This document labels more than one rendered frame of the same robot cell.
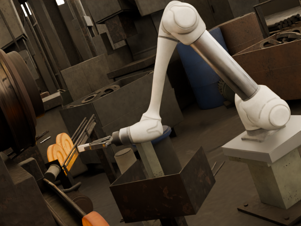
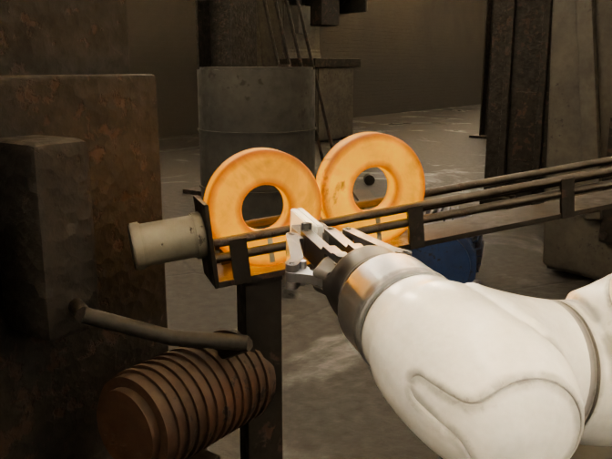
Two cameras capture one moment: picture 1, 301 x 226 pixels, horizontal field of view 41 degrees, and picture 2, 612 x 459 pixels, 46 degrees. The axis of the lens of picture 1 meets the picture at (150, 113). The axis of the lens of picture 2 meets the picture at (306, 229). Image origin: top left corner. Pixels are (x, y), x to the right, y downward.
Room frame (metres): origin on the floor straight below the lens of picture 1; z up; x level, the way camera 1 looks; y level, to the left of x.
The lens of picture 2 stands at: (1.67, -0.28, 0.88)
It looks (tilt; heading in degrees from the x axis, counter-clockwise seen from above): 13 degrees down; 60
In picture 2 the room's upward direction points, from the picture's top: straight up
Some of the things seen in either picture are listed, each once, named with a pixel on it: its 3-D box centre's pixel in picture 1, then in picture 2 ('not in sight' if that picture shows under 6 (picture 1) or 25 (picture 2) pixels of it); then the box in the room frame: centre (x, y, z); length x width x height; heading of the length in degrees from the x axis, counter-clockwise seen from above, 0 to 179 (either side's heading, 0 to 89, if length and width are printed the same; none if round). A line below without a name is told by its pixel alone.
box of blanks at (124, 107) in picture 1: (120, 119); not in sight; (4.38, 0.33, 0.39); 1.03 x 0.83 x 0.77; 129
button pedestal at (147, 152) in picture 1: (153, 169); not in sight; (2.53, 0.12, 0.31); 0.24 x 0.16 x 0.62; 24
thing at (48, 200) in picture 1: (47, 197); not in sight; (1.63, 0.53, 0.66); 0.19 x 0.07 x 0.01; 24
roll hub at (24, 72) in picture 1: (24, 85); not in sight; (1.65, 0.43, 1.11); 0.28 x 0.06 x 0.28; 24
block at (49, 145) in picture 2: (33, 185); (44, 235); (1.82, 0.62, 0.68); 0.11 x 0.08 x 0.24; 114
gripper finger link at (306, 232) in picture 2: (100, 144); (322, 257); (2.03, 0.30, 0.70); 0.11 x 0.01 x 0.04; 80
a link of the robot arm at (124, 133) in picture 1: (126, 136); (397, 312); (2.01, 0.16, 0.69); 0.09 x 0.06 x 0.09; 169
